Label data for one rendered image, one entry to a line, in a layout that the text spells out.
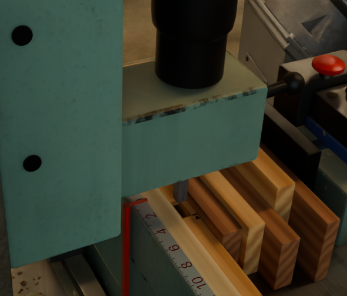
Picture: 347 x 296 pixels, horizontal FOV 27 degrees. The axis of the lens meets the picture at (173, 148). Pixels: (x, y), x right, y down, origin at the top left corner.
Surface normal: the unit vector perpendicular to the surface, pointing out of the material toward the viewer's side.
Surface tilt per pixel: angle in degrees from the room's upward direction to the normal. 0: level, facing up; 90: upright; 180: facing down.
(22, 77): 90
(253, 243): 90
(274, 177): 0
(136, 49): 0
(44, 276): 0
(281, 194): 90
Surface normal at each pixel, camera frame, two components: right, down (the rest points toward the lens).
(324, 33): 0.18, 0.07
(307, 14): -0.13, -0.29
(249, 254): 0.46, 0.54
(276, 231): 0.05, -0.80
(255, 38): -0.97, 0.11
